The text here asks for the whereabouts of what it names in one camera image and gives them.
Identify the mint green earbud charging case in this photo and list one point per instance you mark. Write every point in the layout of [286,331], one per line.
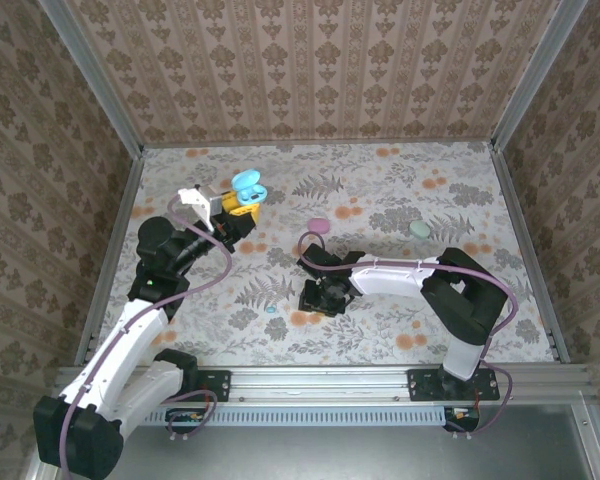
[419,229]

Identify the thin aluminium wall rail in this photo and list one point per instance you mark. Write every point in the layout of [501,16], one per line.
[260,145]

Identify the pink earbud charging case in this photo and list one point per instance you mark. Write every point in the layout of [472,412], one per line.
[318,225]

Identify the floral patterned table cover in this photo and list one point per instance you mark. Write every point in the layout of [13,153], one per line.
[380,325]

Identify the wide aluminium base rail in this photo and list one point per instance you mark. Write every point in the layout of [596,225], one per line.
[320,382]

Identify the aluminium frame post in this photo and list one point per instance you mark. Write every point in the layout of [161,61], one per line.
[97,82]
[536,75]

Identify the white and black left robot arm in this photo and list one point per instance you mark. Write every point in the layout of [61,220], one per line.
[120,345]

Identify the aluminium frame rail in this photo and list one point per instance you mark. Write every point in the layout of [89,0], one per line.
[519,225]
[117,235]

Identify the grey steel panel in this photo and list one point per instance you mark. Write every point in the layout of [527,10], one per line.
[330,455]

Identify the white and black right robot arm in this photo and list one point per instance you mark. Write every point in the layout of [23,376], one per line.
[390,275]

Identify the blue earbud charging case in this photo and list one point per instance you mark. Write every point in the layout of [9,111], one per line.
[245,181]

